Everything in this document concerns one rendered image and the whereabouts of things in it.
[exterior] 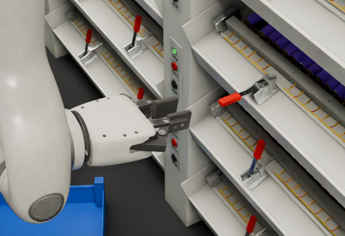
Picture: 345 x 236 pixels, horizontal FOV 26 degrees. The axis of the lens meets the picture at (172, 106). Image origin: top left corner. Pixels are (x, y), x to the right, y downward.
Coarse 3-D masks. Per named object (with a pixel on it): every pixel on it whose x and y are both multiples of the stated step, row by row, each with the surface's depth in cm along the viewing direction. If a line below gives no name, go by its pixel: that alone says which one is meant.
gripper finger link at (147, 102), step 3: (147, 99) 109; (150, 99) 110; (135, 102) 108; (138, 102) 108; (141, 102) 109; (144, 102) 109; (147, 102) 109; (150, 102) 109; (138, 105) 108; (141, 105) 108; (144, 105) 108; (147, 105) 108; (150, 105) 109; (138, 108) 108; (141, 108) 108; (144, 114) 110; (147, 117) 110
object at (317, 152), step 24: (240, 0) 129; (192, 24) 126; (216, 24) 127; (192, 48) 129; (216, 48) 127; (216, 72) 125; (240, 72) 122; (264, 120) 116; (288, 120) 114; (312, 120) 112; (288, 144) 112; (312, 144) 110; (336, 144) 108; (312, 168) 109; (336, 168) 106; (336, 192) 105
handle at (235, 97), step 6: (258, 84) 116; (246, 90) 116; (252, 90) 116; (258, 90) 116; (228, 96) 115; (234, 96) 115; (240, 96) 115; (222, 102) 114; (228, 102) 114; (234, 102) 115
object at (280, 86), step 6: (222, 36) 128; (228, 42) 127; (234, 48) 126; (240, 48) 125; (246, 54) 123; (252, 60) 122; (276, 84) 118; (282, 90) 116; (288, 96) 116; (294, 102) 115; (300, 108) 114; (312, 114) 112; (318, 120) 111; (324, 126) 110; (330, 132) 109; (336, 138) 108; (342, 144) 107
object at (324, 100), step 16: (240, 32) 124; (256, 48) 122; (272, 48) 120; (256, 64) 121; (272, 64) 120; (288, 64) 117; (288, 80) 118; (304, 80) 114; (320, 96) 111; (336, 112) 109
